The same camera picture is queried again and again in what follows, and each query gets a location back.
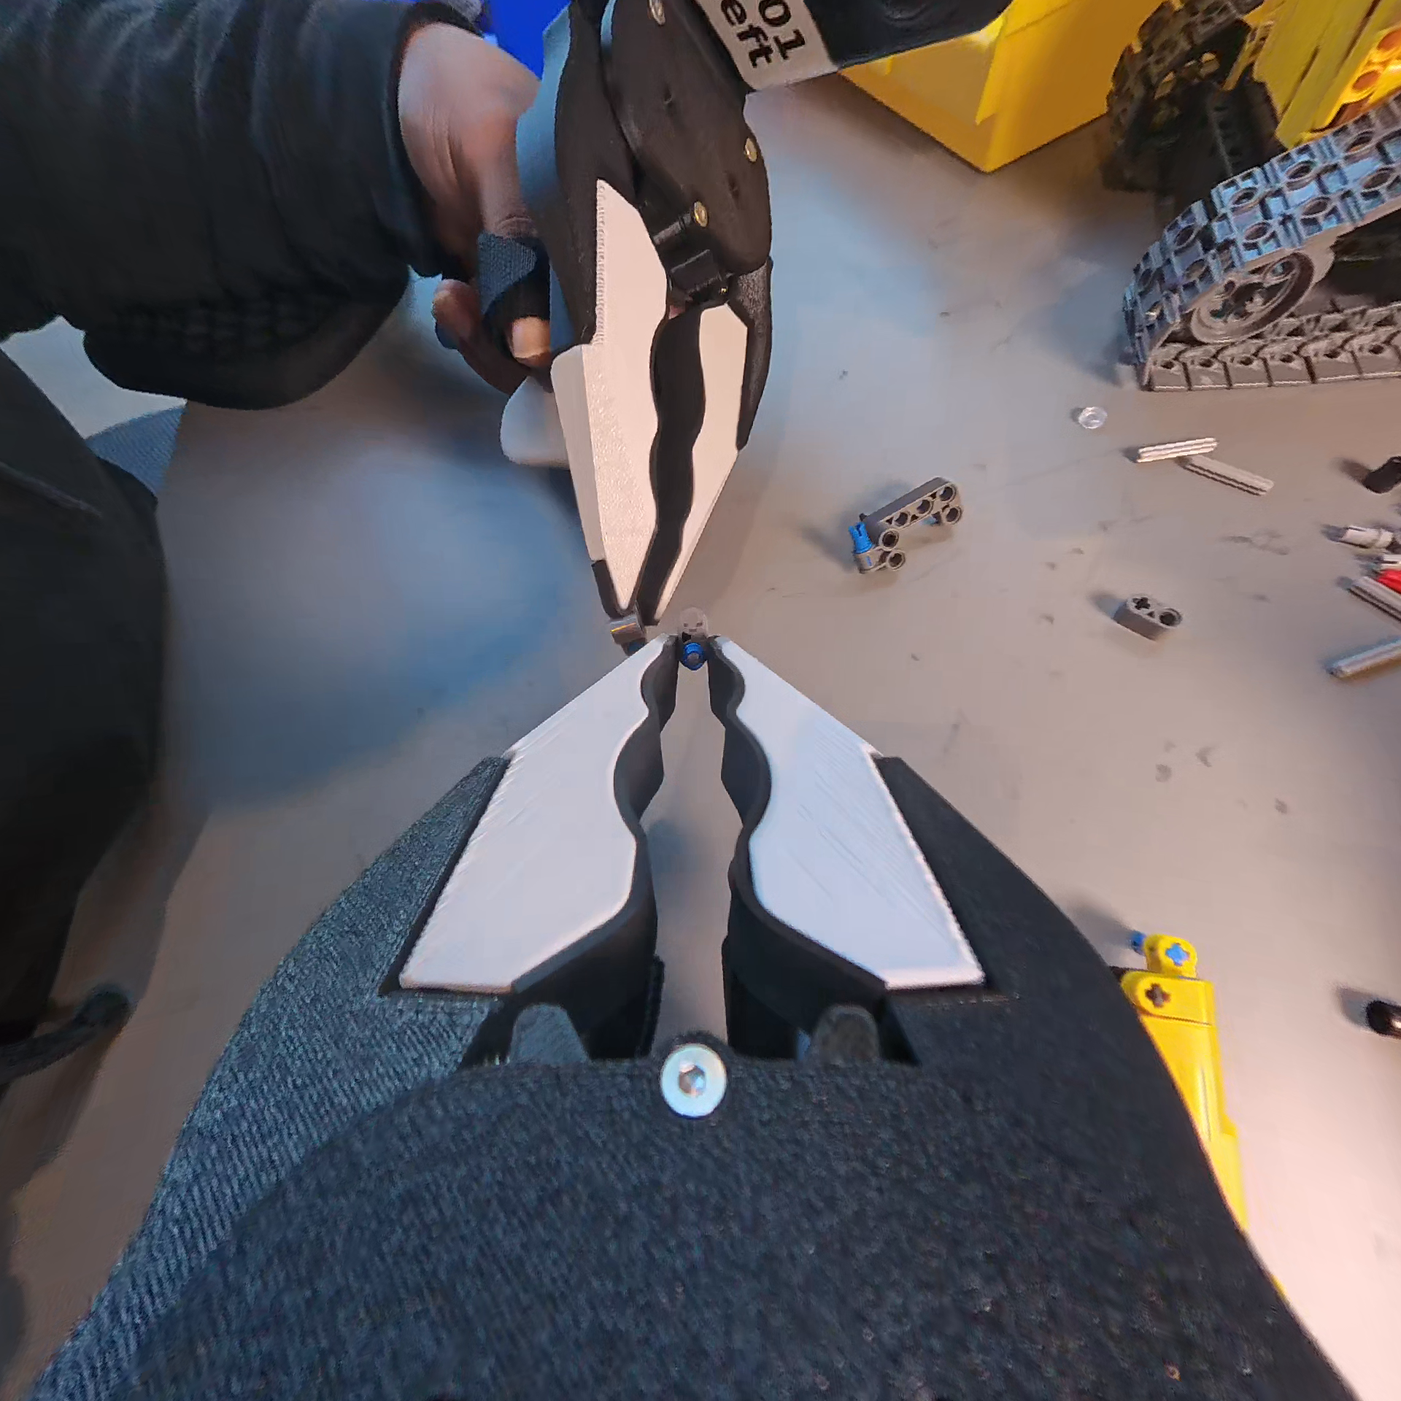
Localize grey desk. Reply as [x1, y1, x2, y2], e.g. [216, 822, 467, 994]
[0, 76, 1401, 1391]

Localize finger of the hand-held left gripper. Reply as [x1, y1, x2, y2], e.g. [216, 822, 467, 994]
[550, 180, 672, 623]
[637, 303, 749, 625]

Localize yellow parts bin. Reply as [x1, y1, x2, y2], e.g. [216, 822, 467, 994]
[840, 0, 1164, 175]

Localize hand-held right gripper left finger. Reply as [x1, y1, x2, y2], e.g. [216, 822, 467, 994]
[397, 637, 677, 1060]

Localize person's left hand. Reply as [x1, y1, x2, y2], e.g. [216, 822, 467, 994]
[397, 21, 555, 397]

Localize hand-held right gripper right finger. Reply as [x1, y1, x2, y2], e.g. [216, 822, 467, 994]
[705, 637, 987, 1060]

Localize yellow tracked brick bulldozer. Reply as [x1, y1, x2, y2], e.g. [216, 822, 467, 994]
[1099, 0, 1401, 393]

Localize person's left forearm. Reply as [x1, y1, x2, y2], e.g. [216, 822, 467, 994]
[0, 0, 485, 412]

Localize grey bent beam assembly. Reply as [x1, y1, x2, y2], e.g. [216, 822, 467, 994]
[845, 477, 965, 575]

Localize pile of small connector pins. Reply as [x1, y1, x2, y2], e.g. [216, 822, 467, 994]
[1322, 453, 1401, 680]

